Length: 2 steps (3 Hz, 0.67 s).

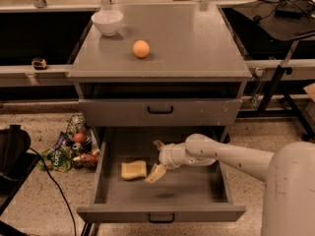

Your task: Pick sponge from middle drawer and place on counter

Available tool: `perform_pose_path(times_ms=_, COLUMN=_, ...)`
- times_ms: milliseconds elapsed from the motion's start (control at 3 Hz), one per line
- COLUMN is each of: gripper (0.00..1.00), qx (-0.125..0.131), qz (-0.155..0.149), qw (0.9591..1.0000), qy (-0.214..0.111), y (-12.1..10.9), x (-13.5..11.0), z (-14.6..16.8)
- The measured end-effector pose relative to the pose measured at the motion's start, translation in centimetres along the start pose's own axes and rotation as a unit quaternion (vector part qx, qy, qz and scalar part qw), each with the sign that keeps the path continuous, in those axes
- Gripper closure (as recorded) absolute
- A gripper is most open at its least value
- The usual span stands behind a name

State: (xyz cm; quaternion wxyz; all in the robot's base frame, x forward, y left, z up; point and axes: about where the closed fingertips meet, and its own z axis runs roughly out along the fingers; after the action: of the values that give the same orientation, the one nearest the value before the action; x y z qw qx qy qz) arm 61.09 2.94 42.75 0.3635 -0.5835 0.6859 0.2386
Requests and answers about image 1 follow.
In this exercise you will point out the white bowl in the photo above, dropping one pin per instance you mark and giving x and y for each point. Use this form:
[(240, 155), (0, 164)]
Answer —
[(108, 22)]

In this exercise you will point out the yellow sponge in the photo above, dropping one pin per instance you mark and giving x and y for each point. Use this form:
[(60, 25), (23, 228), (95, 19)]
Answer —
[(134, 170)]

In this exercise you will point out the orange fruit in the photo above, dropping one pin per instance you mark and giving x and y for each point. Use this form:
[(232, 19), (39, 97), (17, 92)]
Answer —
[(141, 49)]

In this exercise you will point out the black power adapter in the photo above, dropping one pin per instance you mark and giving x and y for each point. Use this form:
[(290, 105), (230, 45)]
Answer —
[(288, 12)]

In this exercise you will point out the grey drawer cabinet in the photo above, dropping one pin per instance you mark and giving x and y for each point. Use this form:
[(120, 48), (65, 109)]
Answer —
[(192, 56)]

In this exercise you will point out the closed grey upper drawer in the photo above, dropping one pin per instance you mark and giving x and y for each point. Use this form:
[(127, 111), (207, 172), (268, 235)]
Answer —
[(159, 112)]

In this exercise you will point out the green snack bag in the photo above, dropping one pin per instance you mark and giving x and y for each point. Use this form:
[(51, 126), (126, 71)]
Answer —
[(55, 159)]

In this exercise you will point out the black side table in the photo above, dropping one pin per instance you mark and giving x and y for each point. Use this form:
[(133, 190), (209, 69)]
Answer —
[(273, 42)]

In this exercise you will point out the wire basket of items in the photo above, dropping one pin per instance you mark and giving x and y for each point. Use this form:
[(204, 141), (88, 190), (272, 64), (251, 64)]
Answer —
[(81, 144)]

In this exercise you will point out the black device at left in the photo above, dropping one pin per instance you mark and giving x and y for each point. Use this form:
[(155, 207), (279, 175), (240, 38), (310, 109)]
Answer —
[(16, 162)]

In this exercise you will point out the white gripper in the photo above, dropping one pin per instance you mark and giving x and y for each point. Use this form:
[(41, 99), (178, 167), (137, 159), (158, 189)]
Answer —
[(167, 156)]

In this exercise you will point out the small yellow black object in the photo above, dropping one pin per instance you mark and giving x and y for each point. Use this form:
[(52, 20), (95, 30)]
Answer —
[(39, 63)]

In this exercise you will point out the open grey lower drawer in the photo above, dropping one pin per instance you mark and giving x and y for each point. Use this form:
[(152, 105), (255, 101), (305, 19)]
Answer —
[(186, 194)]

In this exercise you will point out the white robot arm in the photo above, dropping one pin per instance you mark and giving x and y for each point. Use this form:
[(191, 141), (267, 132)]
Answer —
[(288, 174)]

